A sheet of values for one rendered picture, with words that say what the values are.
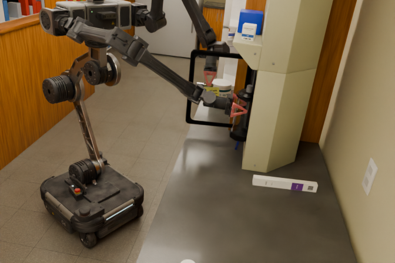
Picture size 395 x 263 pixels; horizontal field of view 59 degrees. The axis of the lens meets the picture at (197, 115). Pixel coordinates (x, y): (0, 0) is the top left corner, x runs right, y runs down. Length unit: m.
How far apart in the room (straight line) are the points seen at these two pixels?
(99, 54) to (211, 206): 1.10
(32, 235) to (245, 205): 1.69
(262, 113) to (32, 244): 1.79
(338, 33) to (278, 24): 0.49
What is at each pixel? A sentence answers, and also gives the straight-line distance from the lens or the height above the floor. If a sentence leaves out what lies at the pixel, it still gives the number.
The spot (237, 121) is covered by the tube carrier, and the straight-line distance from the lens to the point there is 1.65.
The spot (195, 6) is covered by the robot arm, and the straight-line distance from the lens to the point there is 1.79.
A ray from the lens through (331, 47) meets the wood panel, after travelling 1.82.
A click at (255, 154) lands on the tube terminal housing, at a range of 1.58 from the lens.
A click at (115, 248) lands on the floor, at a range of 2.53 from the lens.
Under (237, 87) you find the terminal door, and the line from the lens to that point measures 1.77.
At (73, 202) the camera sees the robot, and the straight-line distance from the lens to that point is 2.54.
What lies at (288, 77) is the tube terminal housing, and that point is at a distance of 1.46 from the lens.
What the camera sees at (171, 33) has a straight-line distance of 6.54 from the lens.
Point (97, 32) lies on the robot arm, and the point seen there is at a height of 1.48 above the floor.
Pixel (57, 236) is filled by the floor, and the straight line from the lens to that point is 2.67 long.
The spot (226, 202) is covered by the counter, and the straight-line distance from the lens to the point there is 1.42.
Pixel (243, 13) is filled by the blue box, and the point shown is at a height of 1.60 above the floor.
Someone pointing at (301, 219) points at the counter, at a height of 0.94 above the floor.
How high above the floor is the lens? 1.82
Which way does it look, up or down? 25 degrees down
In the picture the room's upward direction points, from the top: 5 degrees clockwise
